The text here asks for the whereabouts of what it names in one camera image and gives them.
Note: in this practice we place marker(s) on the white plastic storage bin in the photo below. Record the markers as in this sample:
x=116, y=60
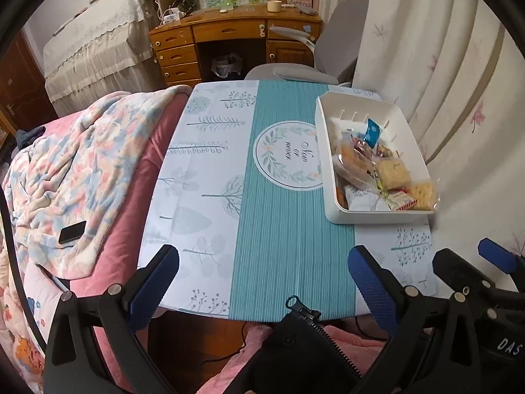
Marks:
x=328, y=164

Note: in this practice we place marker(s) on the brown wooden door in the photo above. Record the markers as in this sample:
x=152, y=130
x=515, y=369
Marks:
x=20, y=78

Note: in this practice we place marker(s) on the cartoon print quilt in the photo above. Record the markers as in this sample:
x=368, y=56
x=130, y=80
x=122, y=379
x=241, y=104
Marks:
x=24, y=336

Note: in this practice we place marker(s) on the blue snack packet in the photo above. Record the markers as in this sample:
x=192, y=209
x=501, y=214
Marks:
x=373, y=131

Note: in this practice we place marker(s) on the dark blue cloth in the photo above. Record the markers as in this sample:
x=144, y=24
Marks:
x=28, y=135

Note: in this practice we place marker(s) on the dark patterned pouch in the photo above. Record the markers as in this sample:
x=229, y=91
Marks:
x=188, y=2

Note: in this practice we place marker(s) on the black phone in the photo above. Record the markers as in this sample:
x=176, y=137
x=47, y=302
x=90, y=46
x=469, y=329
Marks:
x=73, y=232

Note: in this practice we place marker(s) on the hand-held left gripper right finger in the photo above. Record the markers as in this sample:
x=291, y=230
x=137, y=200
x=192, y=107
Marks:
x=371, y=291

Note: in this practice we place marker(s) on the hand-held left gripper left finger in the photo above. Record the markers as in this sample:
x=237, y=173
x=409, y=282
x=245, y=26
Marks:
x=154, y=291

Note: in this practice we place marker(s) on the black zipper bag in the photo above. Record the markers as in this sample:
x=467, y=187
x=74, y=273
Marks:
x=295, y=349

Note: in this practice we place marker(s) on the grey flat object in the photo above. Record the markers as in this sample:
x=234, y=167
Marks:
x=305, y=9

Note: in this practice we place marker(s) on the white power strip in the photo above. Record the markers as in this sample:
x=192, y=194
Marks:
x=172, y=17

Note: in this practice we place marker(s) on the orange cracker packet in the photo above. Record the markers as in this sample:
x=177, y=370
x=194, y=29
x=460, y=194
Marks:
x=348, y=160

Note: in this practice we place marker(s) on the pale rice cracker packet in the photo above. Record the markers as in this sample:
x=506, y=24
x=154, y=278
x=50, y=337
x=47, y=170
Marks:
x=393, y=170

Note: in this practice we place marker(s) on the red label snack packet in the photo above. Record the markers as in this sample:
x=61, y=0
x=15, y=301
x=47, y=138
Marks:
x=402, y=202

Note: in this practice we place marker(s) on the lace cloth cover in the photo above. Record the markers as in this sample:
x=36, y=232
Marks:
x=94, y=37

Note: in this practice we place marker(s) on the yellow noodle snack packet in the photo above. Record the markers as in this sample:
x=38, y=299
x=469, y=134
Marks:
x=422, y=195

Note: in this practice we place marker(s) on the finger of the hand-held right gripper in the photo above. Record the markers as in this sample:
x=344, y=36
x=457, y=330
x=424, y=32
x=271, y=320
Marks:
x=455, y=271
x=496, y=254

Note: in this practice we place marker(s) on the white floral curtain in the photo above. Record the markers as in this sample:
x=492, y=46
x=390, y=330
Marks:
x=451, y=90

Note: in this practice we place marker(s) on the white snack packet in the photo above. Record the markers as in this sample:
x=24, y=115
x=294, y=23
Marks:
x=361, y=201

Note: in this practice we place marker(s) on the wooden desk with drawers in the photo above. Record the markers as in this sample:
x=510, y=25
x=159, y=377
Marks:
x=229, y=28

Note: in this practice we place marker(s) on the grey office chair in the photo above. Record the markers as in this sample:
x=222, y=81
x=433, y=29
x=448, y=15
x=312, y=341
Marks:
x=344, y=37

